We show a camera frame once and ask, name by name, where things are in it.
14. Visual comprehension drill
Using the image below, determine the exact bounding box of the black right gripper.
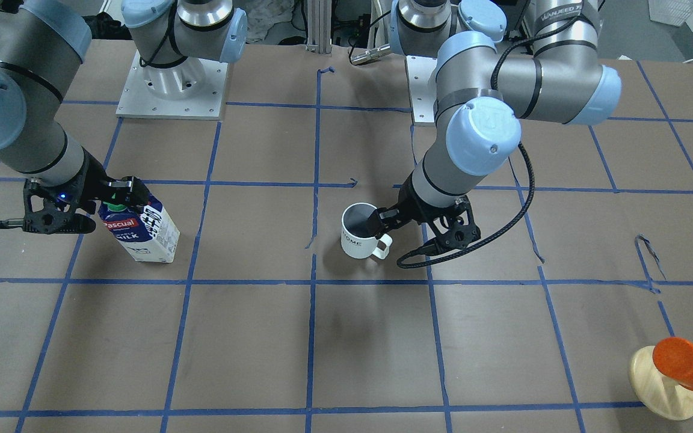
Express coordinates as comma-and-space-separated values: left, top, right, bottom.
0, 150, 150, 234

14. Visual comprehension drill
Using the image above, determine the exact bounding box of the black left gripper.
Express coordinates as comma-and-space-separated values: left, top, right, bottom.
364, 176, 481, 258

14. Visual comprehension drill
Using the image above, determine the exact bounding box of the white mug grey inside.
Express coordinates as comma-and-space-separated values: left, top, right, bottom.
340, 203, 393, 260

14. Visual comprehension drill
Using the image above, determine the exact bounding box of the blue white milk carton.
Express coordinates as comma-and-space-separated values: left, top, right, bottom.
99, 194, 180, 263

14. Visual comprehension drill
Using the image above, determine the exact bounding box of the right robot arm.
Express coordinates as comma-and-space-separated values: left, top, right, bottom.
0, 1, 248, 234

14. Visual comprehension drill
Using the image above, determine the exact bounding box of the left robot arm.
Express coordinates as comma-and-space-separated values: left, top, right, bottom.
364, 1, 621, 263

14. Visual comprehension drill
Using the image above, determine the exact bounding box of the orange mug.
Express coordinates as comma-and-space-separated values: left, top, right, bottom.
652, 337, 693, 391

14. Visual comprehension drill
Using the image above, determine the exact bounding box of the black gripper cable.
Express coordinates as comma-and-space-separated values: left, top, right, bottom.
396, 141, 536, 269

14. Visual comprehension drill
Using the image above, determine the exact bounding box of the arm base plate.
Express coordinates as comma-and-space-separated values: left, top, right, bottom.
406, 57, 437, 127
115, 54, 231, 120

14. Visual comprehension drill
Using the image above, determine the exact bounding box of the aluminium frame post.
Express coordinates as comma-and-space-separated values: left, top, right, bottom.
306, 0, 332, 57

